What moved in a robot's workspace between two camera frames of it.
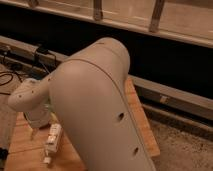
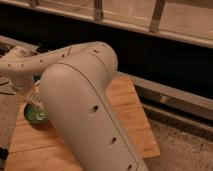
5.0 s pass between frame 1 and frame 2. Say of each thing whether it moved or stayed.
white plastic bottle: moved
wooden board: stayed
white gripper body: moved
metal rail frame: stayed
